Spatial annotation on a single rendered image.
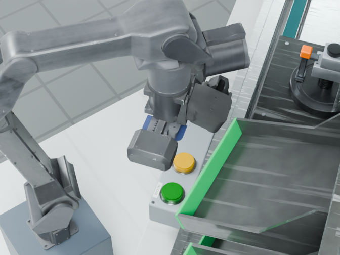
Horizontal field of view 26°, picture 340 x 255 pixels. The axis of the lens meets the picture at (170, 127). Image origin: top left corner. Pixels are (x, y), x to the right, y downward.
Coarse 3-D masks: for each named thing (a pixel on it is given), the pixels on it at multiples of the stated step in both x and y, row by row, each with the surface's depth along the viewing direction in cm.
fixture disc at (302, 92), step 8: (312, 64) 151; (304, 80) 148; (312, 80) 148; (296, 88) 147; (304, 88) 147; (312, 88) 147; (320, 88) 147; (336, 88) 147; (296, 96) 146; (304, 96) 146; (312, 96) 146; (320, 96) 146; (328, 96) 146; (296, 104) 147; (304, 104) 145; (312, 104) 144; (320, 104) 145; (328, 104) 145; (312, 112) 145; (320, 112) 144; (328, 112) 144; (336, 112) 144
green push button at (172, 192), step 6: (168, 186) 136; (174, 186) 136; (180, 186) 136; (162, 192) 135; (168, 192) 135; (174, 192) 135; (180, 192) 135; (168, 198) 134; (174, 198) 134; (180, 198) 135
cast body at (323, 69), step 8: (328, 48) 139; (336, 48) 139; (320, 56) 143; (328, 56) 139; (336, 56) 139; (320, 64) 141; (328, 64) 140; (336, 64) 139; (312, 72) 143; (320, 72) 142; (328, 72) 142; (336, 72) 141; (336, 80) 143
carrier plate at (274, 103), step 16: (288, 48) 156; (320, 48) 156; (272, 64) 153; (288, 64) 153; (272, 80) 151; (288, 80) 151; (272, 96) 148; (288, 96) 148; (256, 112) 146; (272, 112) 146; (288, 112) 146; (304, 112) 146
